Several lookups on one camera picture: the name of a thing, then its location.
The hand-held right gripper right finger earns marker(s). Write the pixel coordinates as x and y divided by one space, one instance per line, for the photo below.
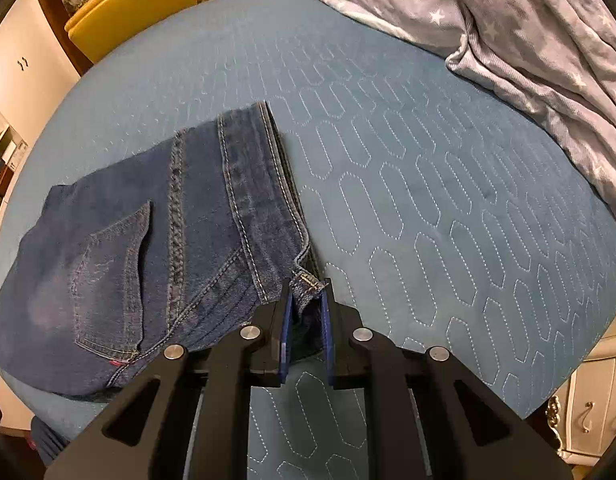
327 332

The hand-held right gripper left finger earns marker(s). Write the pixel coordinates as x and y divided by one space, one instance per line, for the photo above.
286 332

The blue denim pants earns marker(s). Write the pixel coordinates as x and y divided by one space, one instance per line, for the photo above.
197 240

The blue quilted bed cover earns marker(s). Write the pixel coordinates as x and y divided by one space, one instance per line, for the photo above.
388 185

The white ornate nightstand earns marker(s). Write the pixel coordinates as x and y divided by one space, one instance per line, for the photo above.
588 405

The cluttered shelf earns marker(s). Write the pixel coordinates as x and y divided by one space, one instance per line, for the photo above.
0 160

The grey star print blanket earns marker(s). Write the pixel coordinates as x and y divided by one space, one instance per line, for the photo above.
513 35

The brown wooden door frame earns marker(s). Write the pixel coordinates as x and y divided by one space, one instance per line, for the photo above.
57 20

